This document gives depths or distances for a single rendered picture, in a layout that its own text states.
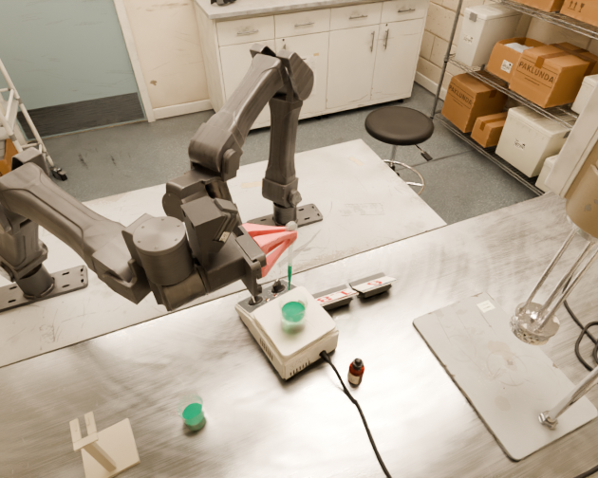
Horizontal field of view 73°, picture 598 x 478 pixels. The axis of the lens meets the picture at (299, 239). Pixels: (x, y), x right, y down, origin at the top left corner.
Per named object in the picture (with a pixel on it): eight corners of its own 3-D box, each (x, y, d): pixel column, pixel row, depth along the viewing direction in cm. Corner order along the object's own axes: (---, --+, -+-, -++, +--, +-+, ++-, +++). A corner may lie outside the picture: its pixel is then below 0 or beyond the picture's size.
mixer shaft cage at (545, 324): (499, 320, 70) (566, 210, 52) (529, 307, 71) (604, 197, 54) (529, 352, 65) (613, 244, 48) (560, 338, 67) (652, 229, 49)
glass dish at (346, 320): (360, 336, 83) (361, 330, 82) (333, 335, 83) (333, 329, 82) (357, 314, 87) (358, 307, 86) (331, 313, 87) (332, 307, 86)
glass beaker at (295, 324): (282, 311, 78) (281, 284, 72) (309, 316, 77) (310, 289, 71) (275, 338, 73) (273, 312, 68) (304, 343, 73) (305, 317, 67)
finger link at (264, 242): (279, 198, 60) (221, 221, 56) (306, 226, 55) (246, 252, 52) (279, 230, 64) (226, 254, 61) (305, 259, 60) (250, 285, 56)
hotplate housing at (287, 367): (234, 311, 88) (230, 288, 82) (285, 285, 93) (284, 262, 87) (289, 394, 75) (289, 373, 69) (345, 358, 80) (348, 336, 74)
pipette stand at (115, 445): (81, 443, 68) (47, 412, 59) (128, 419, 71) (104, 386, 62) (89, 489, 63) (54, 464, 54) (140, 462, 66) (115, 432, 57)
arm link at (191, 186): (194, 232, 68) (194, 166, 61) (157, 214, 71) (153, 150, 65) (237, 209, 77) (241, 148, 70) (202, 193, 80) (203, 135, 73)
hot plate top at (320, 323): (251, 313, 78) (251, 310, 77) (302, 286, 83) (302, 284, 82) (284, 360, 71) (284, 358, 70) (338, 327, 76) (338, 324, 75)
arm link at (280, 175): (282, 211, 97) (294, 69, 78) (260, 202, 100) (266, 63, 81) (296, 201, 102) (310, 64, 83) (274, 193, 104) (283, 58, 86)
